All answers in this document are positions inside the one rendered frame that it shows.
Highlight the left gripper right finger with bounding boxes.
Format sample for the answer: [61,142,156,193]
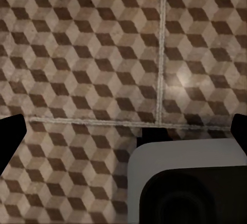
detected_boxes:
[231,114,247,156]

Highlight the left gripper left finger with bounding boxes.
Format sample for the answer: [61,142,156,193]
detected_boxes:
[0,114,27,176]

